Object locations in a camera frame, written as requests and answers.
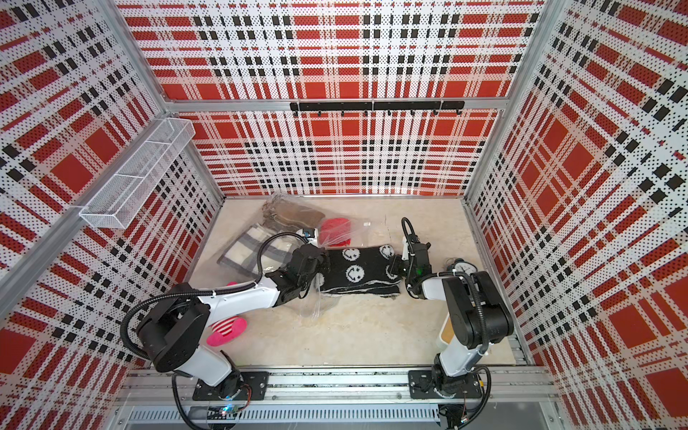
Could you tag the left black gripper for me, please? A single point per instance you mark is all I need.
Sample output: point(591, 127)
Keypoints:
point(323, 258)

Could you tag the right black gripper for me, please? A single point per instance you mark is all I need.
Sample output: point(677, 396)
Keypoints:
point(396, 261)

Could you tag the clear plastic vacuum bag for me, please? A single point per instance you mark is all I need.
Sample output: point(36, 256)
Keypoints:
point(361, 229)

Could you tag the red knitted scarf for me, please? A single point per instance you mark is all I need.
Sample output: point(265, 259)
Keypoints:
point(335, 232)

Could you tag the black smiley face scarf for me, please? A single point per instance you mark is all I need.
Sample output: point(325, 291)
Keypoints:
point(360, 271)

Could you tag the brown plaid scarf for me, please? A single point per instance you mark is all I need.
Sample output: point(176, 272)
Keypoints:
point(281, 212)

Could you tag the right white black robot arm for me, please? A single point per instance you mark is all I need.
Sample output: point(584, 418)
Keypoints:
point(476, 310)

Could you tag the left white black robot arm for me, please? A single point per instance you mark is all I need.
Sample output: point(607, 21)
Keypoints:
point(167, 329)

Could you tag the cream grey plaid scarf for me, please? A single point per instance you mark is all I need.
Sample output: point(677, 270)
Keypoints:
point(241, 255)

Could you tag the teal alarm clock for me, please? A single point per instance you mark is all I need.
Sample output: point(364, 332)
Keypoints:
point(460, 265)

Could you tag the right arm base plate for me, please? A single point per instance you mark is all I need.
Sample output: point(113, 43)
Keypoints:
point(433, 384)

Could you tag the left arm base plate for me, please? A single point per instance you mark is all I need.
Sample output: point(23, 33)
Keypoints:
point(238, 386)

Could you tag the aluminium front rail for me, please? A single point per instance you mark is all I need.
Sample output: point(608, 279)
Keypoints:
point(502, 397)

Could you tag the black wall hook rail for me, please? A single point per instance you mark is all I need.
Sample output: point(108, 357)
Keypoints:
point(351, 106)

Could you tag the white wire mesh basket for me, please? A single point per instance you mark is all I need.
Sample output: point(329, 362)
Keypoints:
point(117, 203)

